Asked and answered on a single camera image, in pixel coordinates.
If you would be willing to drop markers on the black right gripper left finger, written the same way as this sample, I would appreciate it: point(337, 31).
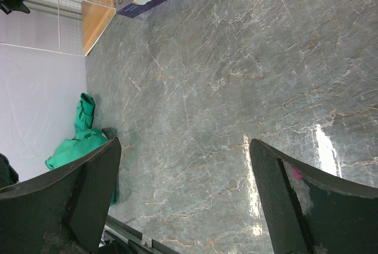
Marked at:
point(63, 210)

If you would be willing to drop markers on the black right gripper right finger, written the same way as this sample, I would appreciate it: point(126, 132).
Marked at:
point(308, 210)

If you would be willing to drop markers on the green cloth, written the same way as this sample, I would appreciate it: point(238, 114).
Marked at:
point(85, 139)

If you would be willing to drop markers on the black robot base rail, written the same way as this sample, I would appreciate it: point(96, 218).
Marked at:
point(118, 237)

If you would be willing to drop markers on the white wire wooden shelf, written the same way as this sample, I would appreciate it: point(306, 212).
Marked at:
point(80, 23)

